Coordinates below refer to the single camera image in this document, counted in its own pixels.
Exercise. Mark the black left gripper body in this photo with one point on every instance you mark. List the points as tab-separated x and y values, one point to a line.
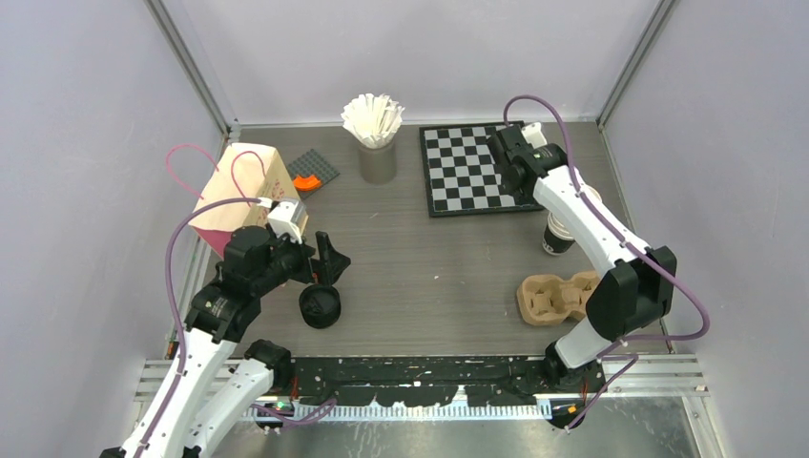
290	260

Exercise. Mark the grey straw holder cup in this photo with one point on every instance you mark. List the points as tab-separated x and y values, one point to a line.
378	166

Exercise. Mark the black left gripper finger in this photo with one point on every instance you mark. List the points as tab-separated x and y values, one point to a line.
328	273
328	256

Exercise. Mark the black white chessboard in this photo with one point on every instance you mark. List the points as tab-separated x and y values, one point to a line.
460	174

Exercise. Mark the grey lego baseplate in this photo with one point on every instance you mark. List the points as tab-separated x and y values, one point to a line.
312	163

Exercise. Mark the stack of paper cups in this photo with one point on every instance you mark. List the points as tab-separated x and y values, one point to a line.
556	235

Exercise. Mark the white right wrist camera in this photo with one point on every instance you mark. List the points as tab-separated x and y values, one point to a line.
534	135

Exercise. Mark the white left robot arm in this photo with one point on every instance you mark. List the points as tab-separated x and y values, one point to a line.
182	421

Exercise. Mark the white wrapped straws bundle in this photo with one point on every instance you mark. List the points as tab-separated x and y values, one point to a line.
373	119

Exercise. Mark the paper gift bag pink handles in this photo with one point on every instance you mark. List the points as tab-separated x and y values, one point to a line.
244	170

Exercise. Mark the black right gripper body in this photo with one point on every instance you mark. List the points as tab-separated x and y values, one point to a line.
508	186

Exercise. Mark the orange plastic piece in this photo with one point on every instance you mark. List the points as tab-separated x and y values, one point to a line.
307	184

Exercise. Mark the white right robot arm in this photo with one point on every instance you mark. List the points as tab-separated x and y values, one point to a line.
636	281

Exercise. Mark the aluminium frame rail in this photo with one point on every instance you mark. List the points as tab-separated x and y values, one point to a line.
626	376

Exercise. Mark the brown pulp cup carrier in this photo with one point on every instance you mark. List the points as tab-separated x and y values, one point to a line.
548	300

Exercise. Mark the stack of black lids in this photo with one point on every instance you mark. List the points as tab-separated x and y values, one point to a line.
320	305

